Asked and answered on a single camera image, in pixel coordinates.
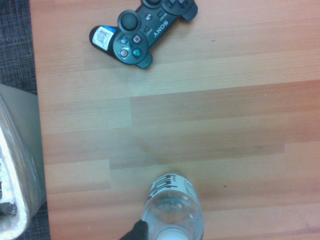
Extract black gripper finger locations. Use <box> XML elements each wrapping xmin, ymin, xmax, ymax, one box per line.
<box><xmin>119</xmin><ymin>219</ymin><xmax>151</xmax><ymax>240</ymax></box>

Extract clear plastic bottle white label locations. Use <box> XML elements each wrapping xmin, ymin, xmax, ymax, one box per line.
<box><xmin>141</xmin><ymin>171</ymin><xmax>206</xmax><ymax>240</ymax></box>

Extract black Sony game controller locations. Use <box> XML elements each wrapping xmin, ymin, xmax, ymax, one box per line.
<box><xmin>88</xmin><ymin>0</ymin><xmax>199</xmax><ymax>70</ymax></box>

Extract grey trash bin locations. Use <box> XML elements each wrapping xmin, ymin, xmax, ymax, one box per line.
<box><xmin>0</xmin><ymin>83</ymin><xmax>48</xmax><ymax>240</ymax></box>

